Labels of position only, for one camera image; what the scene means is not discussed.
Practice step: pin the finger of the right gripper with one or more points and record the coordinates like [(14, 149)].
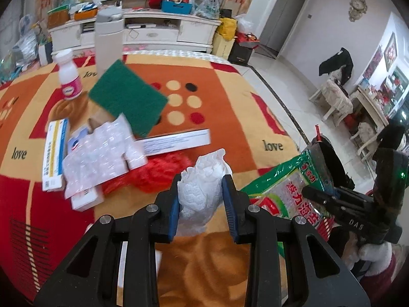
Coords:
[(329, 201)]

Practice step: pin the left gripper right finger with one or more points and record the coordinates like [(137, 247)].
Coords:
[(236, 203)]

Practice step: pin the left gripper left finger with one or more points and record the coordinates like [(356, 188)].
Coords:
[(165, 223)]

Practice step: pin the white tissue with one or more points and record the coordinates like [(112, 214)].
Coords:
[(200, 192)]

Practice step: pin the green snack bag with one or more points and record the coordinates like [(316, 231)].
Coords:
[(279, 191)]

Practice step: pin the black trash bin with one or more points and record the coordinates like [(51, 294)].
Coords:
[(328, 165)]

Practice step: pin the red mesh bag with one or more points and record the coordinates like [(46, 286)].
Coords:
[(157, 175)]

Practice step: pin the long white box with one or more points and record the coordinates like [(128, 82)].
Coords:
[(175, 142)]

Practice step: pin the clear blister pack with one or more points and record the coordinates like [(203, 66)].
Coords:
[(107, 153)]

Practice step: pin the white dining table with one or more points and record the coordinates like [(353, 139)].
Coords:
[(371, 108)]

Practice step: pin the white chair with jacket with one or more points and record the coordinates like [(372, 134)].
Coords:
[(339, 69)]

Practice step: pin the green scouring pad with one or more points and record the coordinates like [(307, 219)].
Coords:
[(120, 91)]

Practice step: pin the blue yellow medicine box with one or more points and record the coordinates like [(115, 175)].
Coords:
[(54, 153)]

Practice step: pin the black box on floor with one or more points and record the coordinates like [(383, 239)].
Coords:
[(240, 55)]

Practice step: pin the white pink bottle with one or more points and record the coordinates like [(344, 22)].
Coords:
[(69, 77)]

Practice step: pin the cream paper bag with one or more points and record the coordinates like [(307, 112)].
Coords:
[(221, 47)]

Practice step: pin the white TV cabinet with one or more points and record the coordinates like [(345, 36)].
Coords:
[(143, 30)]

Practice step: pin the yellow bag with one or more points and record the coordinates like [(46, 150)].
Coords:
[(227, 28)]

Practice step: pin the tall white container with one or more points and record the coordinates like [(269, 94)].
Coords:
[(108, 39)]

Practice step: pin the blue storage basket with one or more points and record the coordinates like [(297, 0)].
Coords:
[(172, 7)]

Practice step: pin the clear plastic bag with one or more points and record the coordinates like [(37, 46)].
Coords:
[(208, 9)]

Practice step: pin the ornate wall clock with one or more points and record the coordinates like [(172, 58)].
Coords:
[(357, 8)]

